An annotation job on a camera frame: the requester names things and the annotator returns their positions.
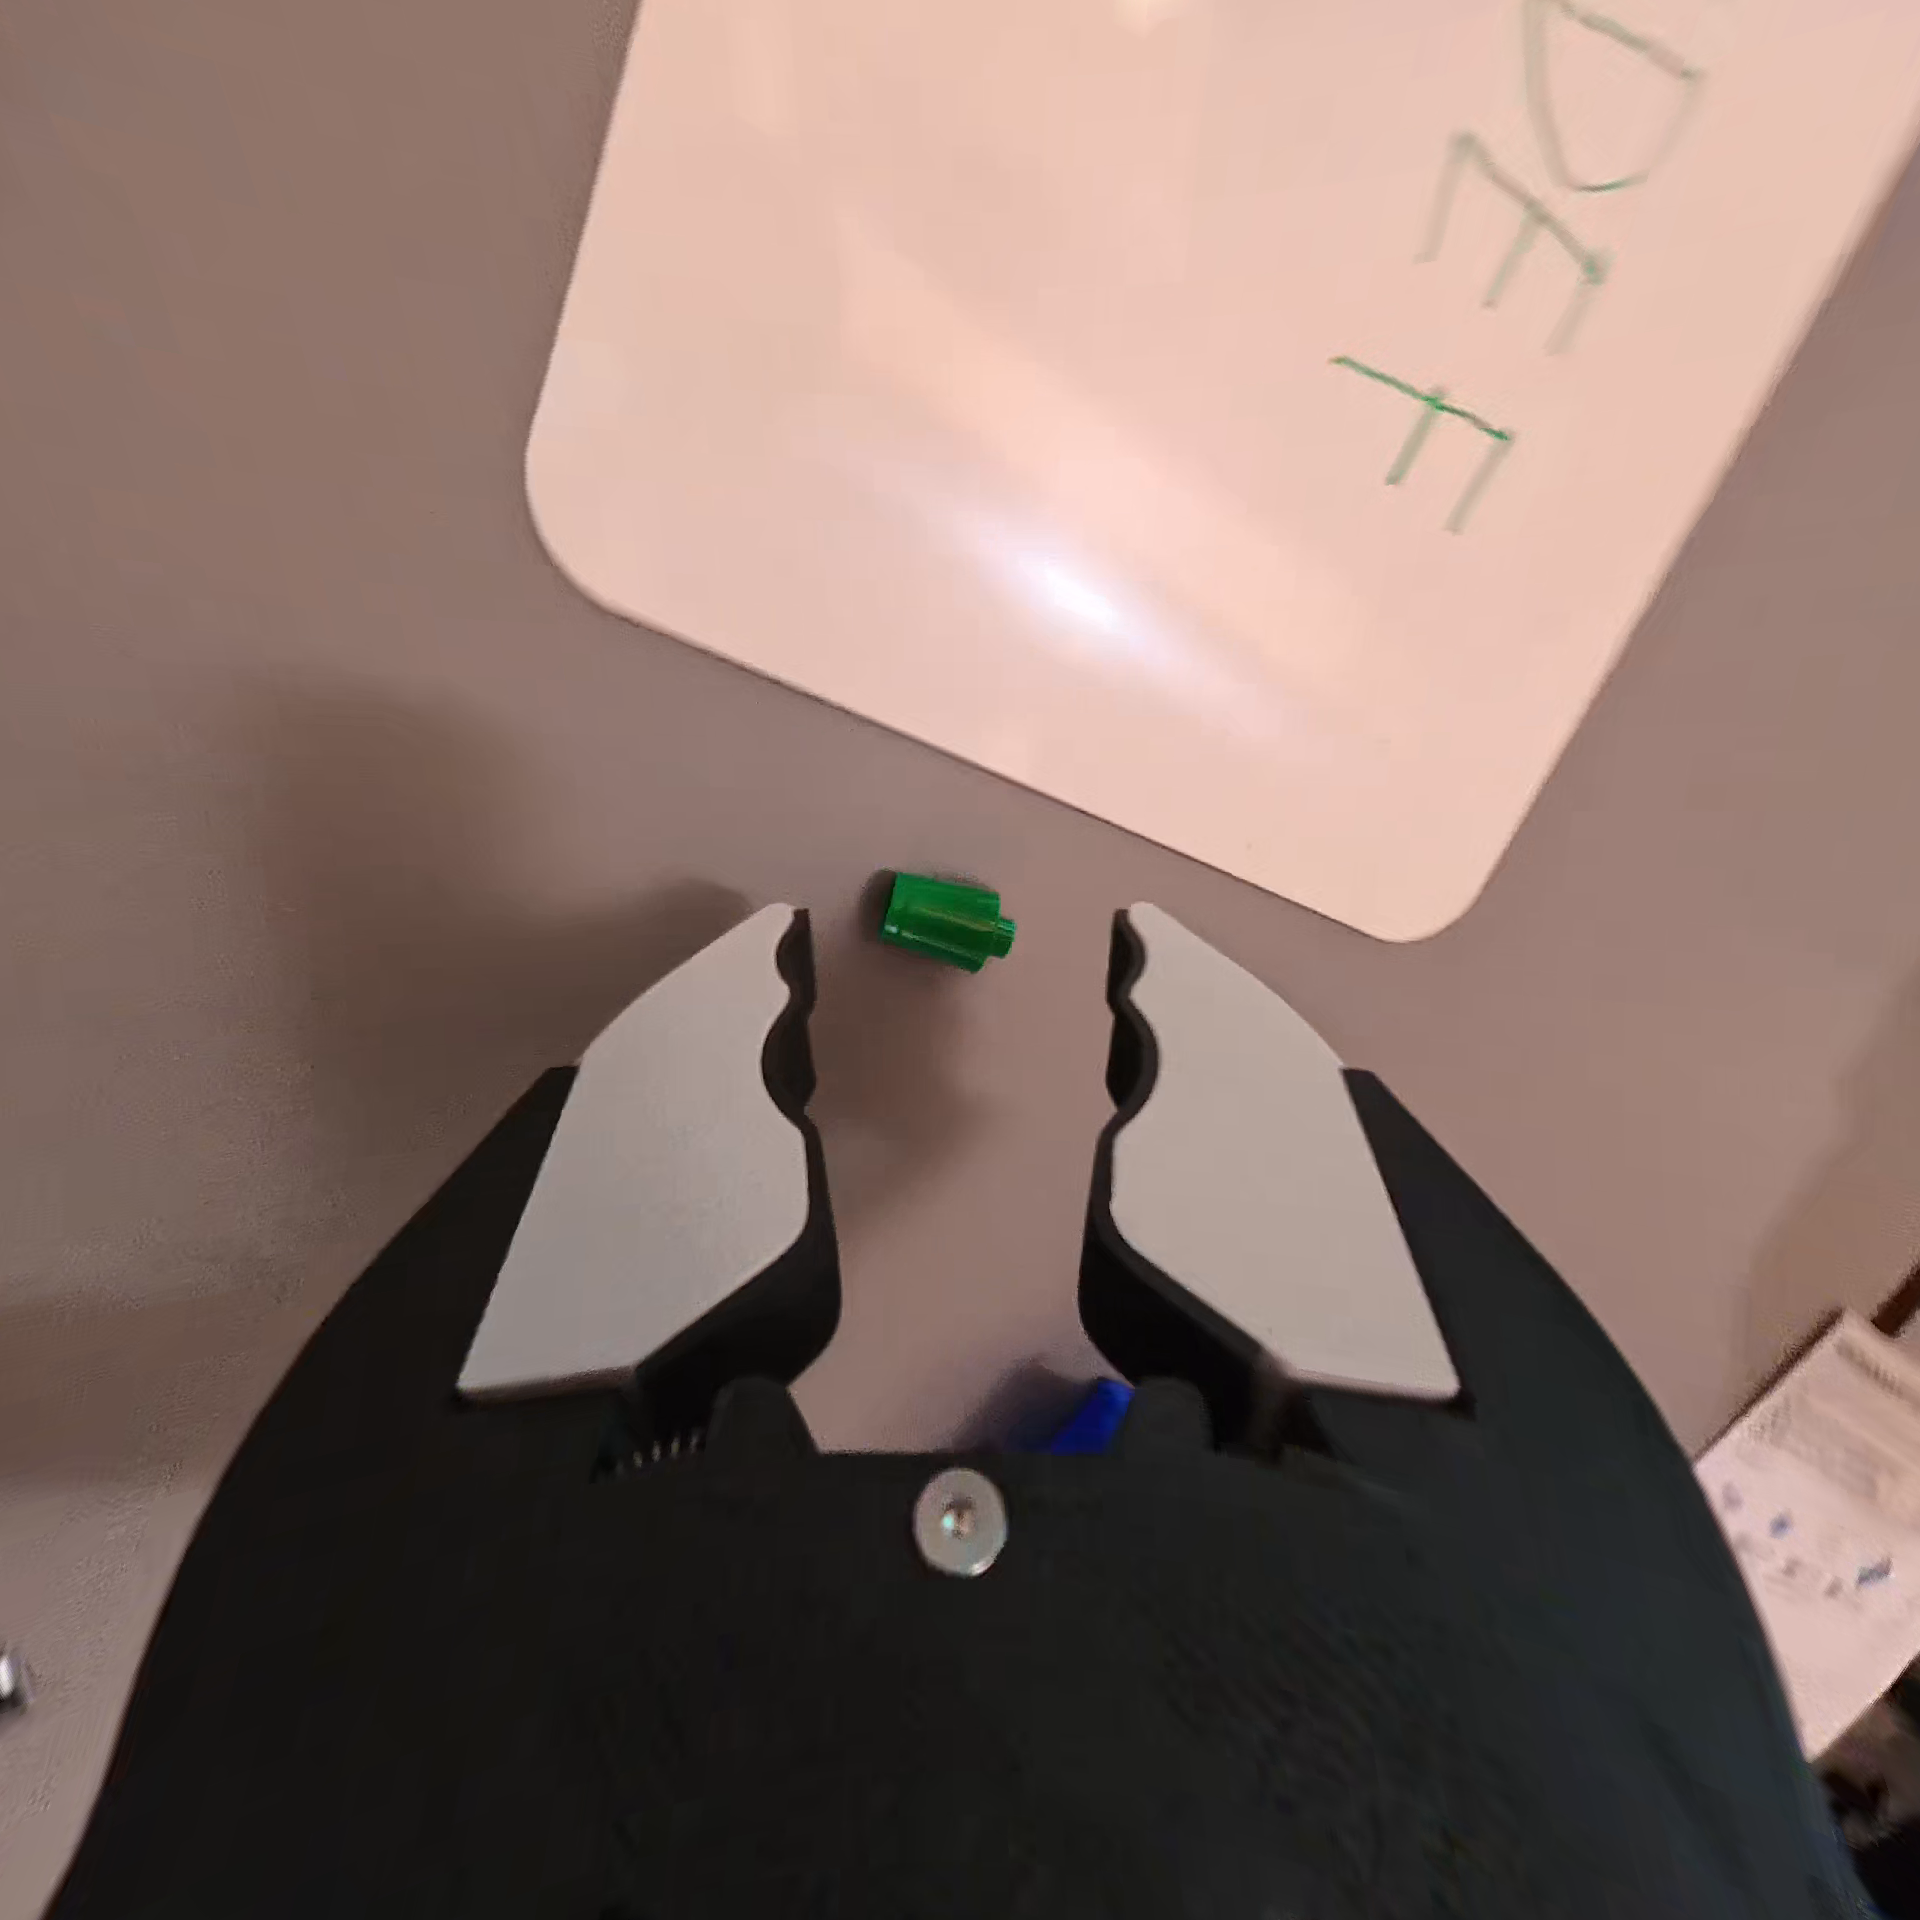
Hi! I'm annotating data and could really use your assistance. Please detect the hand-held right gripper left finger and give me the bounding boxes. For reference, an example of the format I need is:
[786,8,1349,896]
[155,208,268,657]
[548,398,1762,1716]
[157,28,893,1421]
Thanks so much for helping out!
[454,900,841,1404]

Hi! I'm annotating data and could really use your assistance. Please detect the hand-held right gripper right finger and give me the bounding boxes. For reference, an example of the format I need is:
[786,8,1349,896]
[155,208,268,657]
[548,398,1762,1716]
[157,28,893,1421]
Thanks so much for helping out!
[1076,900,1464,1404]

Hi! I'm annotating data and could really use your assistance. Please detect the green marker cap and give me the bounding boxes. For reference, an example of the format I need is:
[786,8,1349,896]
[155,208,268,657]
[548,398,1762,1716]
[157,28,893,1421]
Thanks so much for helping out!
[877,870,1022,974]

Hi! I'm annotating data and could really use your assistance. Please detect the white whiteboard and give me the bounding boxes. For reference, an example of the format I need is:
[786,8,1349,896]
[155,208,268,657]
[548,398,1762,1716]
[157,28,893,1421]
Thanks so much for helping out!
[526,0,1920,944]

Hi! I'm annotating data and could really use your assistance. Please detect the printed instruction paper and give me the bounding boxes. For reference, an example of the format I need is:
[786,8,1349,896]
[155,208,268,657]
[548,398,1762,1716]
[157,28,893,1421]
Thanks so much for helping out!
[1695,1309,1920,1760]

